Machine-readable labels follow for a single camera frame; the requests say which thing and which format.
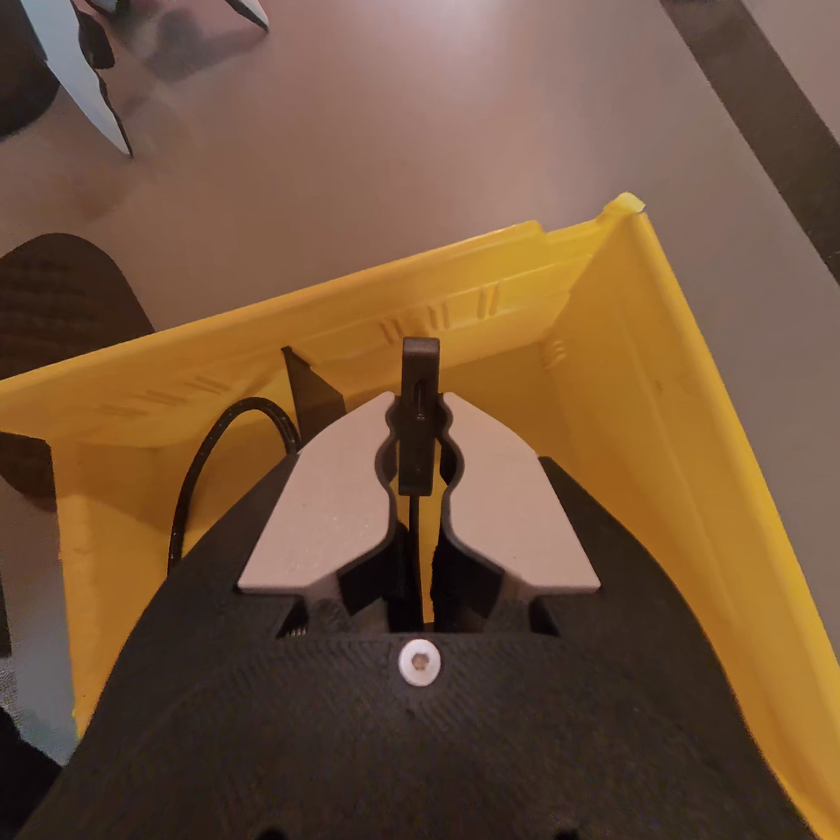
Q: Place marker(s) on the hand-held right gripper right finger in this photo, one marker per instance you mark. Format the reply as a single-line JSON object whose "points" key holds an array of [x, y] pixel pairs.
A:
{"points": [[518, 512]]}

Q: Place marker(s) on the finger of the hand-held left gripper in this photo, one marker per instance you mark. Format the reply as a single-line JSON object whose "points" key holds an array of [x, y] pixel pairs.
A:
{"points": [[249, 10], [65, 46]]}

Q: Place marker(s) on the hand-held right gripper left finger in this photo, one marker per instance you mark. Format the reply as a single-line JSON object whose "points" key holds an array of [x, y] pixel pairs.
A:
{"points": [[321, 512]]}

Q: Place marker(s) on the small black hdmi adapter box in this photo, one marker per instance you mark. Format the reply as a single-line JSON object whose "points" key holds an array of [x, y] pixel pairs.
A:
{"points": [[420, 426]]}

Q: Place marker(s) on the yellow plastic bin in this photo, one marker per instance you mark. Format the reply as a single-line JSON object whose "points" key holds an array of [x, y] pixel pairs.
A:
{"points": [[656, 459]]}

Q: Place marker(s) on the black oval pad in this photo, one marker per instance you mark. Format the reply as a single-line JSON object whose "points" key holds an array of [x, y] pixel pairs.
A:
{"points": [[65, 302], [19, 79]]}

